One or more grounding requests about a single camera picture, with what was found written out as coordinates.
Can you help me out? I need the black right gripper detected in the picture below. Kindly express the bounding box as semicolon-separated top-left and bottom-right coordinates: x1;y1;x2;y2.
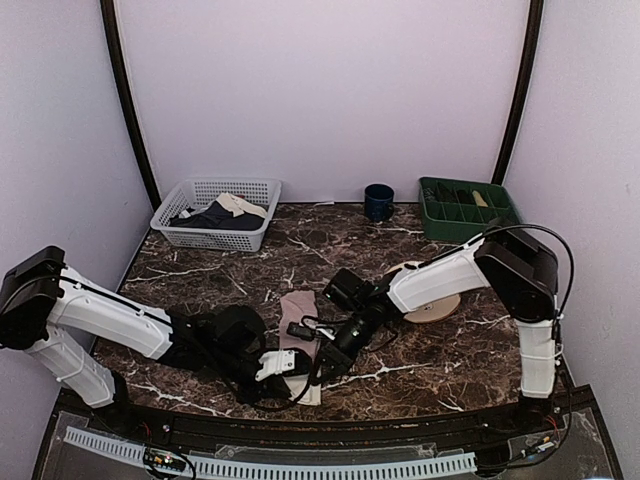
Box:
309;306;377;385

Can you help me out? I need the white slotted cable duct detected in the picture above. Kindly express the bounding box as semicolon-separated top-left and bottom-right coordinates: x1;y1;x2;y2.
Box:
63;427;477;479

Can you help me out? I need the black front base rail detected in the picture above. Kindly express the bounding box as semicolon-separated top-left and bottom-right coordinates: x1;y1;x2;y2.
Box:
32;384;624;480

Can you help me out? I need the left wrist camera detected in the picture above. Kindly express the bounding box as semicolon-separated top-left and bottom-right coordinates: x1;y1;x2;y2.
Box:
254;349;312;382

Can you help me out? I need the left black frame post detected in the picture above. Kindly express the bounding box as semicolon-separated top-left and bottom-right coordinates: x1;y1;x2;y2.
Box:
99;0;162;209

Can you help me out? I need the dark blue mug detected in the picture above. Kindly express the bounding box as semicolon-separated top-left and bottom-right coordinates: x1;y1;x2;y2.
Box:
364;184;395;223

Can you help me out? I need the navy blue garment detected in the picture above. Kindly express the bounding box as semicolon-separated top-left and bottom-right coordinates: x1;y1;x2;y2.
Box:
169;203;264;231

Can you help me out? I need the black frame post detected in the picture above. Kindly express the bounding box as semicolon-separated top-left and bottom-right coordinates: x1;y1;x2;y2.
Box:
491;0;545;185
99;0;162;209

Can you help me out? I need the pink and white underwear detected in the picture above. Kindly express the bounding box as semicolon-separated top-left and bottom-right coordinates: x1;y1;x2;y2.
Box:
279;290;321;406

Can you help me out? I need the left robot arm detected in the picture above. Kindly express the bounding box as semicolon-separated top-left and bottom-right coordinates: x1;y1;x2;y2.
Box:
1;246;295;436

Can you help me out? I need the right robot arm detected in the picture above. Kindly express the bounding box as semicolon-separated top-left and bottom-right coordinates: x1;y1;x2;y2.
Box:
311;220;566;434

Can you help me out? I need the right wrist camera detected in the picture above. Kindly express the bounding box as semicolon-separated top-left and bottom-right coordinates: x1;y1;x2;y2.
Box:
286;315;338;342

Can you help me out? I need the round floral ceramic plate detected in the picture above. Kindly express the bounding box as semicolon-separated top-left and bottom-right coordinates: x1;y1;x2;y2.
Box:
387;260;462;325

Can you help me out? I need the green compartment organizer tray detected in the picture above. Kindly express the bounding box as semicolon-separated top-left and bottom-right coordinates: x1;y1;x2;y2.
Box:
418;177;521;243

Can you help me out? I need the white perforated plastic basket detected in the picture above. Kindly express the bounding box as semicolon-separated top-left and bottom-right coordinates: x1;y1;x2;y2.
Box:
150;178;282;252

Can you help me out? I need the right black frame post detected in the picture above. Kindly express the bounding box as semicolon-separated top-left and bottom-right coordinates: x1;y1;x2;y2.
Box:
491;0;545;185

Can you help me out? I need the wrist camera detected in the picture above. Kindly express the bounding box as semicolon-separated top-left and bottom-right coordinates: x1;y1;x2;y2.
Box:
286;315;338;342
254;349;312;382

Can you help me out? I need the cream garment in basket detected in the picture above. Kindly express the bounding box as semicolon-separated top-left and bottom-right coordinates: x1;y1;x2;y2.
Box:
215;192;267;219

